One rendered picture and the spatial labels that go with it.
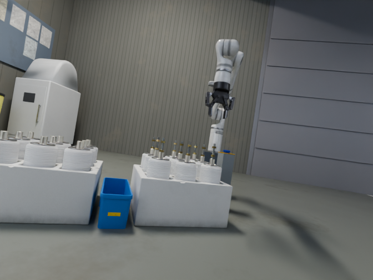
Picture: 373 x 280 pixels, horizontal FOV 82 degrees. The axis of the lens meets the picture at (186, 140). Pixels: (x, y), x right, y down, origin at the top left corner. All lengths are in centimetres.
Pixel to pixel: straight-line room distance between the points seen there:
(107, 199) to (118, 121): 339
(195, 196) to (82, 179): 42
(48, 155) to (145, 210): 39
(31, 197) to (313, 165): 360
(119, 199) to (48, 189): 23
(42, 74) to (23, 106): 54
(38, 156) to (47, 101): 275
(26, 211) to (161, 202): 44
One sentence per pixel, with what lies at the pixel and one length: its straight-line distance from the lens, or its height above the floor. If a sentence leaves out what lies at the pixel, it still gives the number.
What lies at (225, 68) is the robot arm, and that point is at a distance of 101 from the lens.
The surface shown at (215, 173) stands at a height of 22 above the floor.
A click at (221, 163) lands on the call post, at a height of 26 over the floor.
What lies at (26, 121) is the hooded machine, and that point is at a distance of 376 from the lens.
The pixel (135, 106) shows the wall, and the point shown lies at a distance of 404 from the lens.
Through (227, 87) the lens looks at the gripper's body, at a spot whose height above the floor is 60.
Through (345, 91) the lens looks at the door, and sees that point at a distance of 415.
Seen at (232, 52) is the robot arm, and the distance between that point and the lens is 105.
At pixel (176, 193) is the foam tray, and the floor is 13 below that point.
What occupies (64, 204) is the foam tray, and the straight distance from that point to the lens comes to 85.
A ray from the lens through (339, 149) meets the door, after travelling 400.
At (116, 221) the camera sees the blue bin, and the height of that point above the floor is 2.
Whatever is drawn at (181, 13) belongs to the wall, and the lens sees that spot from 445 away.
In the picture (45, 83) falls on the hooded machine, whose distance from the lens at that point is 367.
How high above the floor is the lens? 32
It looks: 1 degrees up
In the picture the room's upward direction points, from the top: 8 degrees clockwise
